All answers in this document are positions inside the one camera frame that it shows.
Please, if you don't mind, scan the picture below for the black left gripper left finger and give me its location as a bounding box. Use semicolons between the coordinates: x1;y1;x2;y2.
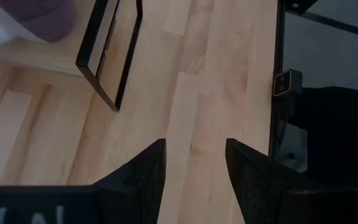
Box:
92;138;168;224

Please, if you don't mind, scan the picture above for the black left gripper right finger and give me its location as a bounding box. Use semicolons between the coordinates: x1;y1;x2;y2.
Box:
225;138;310;224

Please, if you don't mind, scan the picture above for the purple ribbed bowl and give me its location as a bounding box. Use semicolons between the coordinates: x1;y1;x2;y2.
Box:
0;0;76;44

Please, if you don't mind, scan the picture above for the black bulky object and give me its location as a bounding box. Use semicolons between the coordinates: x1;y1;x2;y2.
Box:
287;86;358;191

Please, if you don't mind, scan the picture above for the black table-level camera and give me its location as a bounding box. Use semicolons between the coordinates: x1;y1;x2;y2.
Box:
273;68;303;98

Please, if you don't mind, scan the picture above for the wooden shelf with black frame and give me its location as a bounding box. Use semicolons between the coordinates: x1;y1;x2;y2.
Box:
0;0;144;112

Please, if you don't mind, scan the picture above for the black aluminium table frame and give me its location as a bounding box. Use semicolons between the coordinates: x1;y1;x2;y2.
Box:
267;0;358;158

